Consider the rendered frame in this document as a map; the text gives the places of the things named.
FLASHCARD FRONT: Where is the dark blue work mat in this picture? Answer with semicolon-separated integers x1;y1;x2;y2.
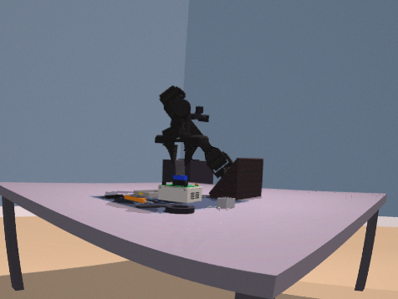
87;195;217;214

